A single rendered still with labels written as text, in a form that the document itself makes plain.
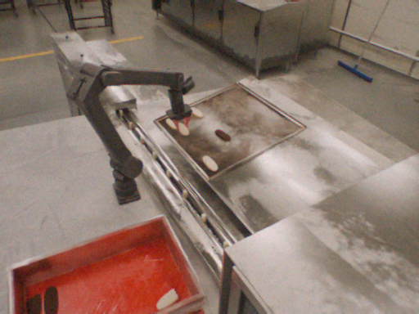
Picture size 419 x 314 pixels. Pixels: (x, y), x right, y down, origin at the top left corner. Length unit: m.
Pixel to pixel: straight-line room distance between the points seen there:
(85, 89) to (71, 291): 0.59
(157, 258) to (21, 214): 0.55
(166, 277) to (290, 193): 0.52
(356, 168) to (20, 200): 1.27
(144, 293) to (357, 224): 0.66
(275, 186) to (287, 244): 0.69
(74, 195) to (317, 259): 1.04
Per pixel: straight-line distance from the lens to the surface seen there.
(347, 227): 0.65
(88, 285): 1.14
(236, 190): 1.26
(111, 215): 1.30
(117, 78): 1.06
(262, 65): 4.14
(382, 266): 0.62
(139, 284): 1.10
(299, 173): 1.32
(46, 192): 1.48
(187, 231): 1.16
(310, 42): 4.81
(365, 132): 1.90
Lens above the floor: 1.75
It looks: 38 degrees down
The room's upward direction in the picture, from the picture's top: 1 degrees clockwise
